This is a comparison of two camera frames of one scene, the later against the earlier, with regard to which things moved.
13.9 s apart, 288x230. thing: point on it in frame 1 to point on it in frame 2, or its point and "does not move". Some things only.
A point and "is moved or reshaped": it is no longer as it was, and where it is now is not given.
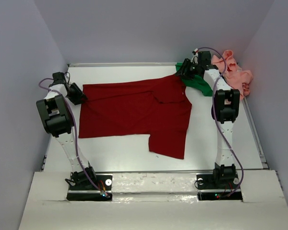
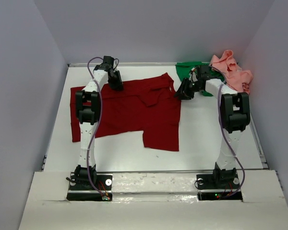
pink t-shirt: (238, 78) does not move
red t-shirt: (158, 108) is moved or reshaped
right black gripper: (186, 69) to (188, 87)
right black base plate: (222, 186) does not move
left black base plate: (88, 192) does not move
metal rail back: (120, 64) does not move
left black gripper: (76, 93) to (116, 81)
